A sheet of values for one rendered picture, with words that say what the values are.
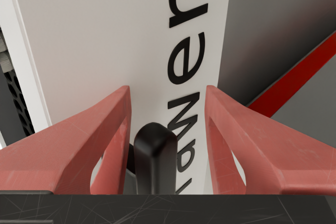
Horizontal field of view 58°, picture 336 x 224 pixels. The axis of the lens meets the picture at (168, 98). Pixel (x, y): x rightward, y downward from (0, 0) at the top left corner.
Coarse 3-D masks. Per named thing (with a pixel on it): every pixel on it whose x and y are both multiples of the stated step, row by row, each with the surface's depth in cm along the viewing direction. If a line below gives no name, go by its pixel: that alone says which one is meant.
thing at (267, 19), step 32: (256, 0) 33; (288, 0) 40; (320, 0) 50; (224, 32) 31; (256, 32) 37; (288, 32) 45; (320, 32) 59; (224, 64) 34; (256, 64) 41; (288, 64) 52; (256, 96) 47
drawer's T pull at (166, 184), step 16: (144, 128) 10; (160, 128) 10; (144, 144) 10; (160, 144) 10; (176, 144) 11; (128, 160) 12; (144, 160) 10; (160, 160) 10; (176, 160) 11; (128, 176) 12; (144, 176) 11; (160, 176) 11; (128, 192) 13; (144, 192) 11; (160, 192) 11
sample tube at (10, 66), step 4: (4, 52) 19; (8, 52) 19; (0, 56) 19; (4, 56) 19; (8, 56) 19; (0, 60) 19; (4, 60) 19; (8, 60) 19; (0, 64) 19; (4, 64) 19; (8, 64) 19; (12, 64) 19; (4, 68) 19; (8, 68) 19; (12, 68) 20; (4, 72) 20
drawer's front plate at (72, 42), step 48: (0, 0) 9; (48, 0) 9; (96, 0) 10; (144, 0) 12; (192, 0) 14; (48, 48) 9; (96, 48) 11; (144, 48) 13; (192, 48) 15; (48, 96) 10; (96, 96) 12; (144, 96) 14; (192, 192) 24
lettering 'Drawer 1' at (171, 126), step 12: (168, 0) 13; (180, 12) 13; (192, 12) 14; (204, 12) 15; (204, 36) 16; (180, 48) 15; (204, 48) 16; (168, 60) 14; (168, 72) 15; (192, 72) 16; (192, 96) 17; (168, 108) 16; (192, 120) 19; (180, 132) 18; (192, 144) 20; (180, 156) 19; (192, 156) 21; (180, 168) 20
